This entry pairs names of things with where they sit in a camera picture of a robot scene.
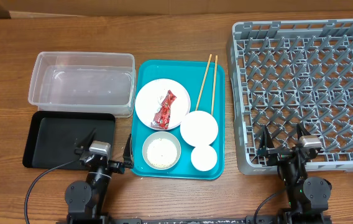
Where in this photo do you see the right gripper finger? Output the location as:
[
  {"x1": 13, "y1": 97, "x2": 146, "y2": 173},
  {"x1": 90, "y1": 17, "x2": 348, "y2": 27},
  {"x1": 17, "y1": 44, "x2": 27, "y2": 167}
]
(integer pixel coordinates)
[
  {"x1": 259, "y1": 125, "x2": 275, "y2": 156},
  {"x1": 296, "y1": 123, "x2": 311, "y2": 139}
]

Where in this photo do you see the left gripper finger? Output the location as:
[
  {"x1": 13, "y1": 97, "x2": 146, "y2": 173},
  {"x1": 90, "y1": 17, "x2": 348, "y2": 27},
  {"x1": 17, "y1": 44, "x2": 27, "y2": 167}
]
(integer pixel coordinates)
[
  {"x1": 123, "y1": 134, "x2": 134, "y2": 169},
  {"x1": 76, "y1": 128, "x2": 96, "y2": 151}
]

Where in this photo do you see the grey metal bowl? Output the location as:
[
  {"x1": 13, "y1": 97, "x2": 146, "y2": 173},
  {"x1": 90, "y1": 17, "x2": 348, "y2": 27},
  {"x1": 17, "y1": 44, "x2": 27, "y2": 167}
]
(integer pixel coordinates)
[{"x1": 142, "y1": 131, "x2": 181, "y2": 170}]

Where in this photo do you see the white rice pile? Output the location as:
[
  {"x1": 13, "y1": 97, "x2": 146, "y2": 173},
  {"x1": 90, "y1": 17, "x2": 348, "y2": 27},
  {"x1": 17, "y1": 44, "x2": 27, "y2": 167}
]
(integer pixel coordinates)
[{"x1": 147, "y1": 138, "x2": 178, "y2": 169}]

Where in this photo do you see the red snack wrapper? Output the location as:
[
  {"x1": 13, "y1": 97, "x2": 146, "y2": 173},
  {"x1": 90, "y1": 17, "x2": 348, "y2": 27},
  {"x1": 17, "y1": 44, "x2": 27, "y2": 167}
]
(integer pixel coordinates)
[{"x1": 150, "y1": 90, "x2": 177, "y2": 129}]

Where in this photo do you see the white round plate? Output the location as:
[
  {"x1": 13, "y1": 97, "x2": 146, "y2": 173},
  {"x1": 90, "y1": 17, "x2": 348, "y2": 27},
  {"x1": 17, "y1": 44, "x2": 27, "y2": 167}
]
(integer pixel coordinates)
[{"x1": 135, "y1": 78, "x2": 191, "y2": 130}]

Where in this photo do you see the white cup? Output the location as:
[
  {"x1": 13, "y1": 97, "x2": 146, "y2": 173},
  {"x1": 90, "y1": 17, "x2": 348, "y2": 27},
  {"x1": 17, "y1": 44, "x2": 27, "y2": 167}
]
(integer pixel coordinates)
[{"x1": 191, "y1": 145, "x2": 218, "y2": 172}]

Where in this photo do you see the white shallow bowl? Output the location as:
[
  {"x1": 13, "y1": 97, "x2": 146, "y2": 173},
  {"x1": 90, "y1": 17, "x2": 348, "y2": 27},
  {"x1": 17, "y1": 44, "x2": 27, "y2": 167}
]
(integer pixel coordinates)
[{"x1": 180, "y1": 111, "x2": 219, "y2": 147}]

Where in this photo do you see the wooden chopstick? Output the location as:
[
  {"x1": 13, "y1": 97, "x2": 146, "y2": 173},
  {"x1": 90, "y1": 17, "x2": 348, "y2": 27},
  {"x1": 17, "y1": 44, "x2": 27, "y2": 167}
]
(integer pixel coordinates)
[
  {"x1": 195, "y1": 54, "x2": 212, "y2": 111},
  {"x1": 211, "y1": 55, "x2": 218, "y2": 116}
]

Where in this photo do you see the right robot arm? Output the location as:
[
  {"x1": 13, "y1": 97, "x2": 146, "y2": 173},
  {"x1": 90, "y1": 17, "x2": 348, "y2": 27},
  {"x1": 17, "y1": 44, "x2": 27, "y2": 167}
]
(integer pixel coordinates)
[{"x1": 252, "y1": 124, "x2": 332, "y2": 224}]

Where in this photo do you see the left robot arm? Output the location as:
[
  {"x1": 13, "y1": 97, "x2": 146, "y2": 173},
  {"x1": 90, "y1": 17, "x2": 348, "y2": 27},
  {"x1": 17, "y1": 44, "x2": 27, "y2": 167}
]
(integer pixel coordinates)
[{"x1": 65, "y1": 129, "x2": 134, "y2": 223}]

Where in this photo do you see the grey dishwasher rack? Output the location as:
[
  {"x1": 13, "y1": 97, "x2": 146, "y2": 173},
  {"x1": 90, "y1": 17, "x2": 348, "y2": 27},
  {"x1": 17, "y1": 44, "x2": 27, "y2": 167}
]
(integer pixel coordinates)
[{"x1": 226, "y1": 19, "x2": 353, "y2": 175}]

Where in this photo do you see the black plastic tray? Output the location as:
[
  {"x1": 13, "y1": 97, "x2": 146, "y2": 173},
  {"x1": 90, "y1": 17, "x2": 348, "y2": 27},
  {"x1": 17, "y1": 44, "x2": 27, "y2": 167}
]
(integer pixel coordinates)
[{"x1": 22, "y1": 111, "x2": 116, "y2": 169}]

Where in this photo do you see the teal plastic serving tray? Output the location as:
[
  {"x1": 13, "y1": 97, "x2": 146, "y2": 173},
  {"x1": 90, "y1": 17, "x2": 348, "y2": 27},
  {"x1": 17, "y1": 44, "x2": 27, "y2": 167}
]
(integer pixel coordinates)
[{"x1": 131, "y1": 60, "x2": 225, "y2": 180}]

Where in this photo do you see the clear plastic bin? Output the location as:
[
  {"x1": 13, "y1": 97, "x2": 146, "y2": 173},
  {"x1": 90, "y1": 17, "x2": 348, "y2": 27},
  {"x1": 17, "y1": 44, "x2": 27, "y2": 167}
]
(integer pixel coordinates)
[{"x1": 28, "y1": 52, "x2": 136, "y2": 118}]

